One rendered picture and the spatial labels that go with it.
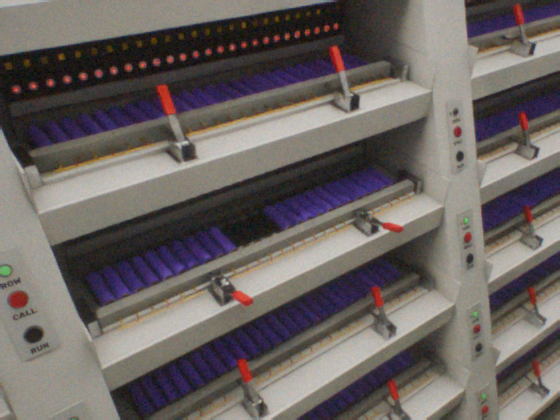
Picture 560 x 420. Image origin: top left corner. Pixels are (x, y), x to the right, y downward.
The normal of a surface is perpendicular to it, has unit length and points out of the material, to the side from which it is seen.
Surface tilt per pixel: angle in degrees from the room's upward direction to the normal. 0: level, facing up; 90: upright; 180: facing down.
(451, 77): 90
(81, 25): 112
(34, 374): 90
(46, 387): 90
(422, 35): 90
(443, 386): 22
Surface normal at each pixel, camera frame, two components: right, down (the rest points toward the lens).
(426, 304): 0.04, -0.78
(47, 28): 0.61, 0.51
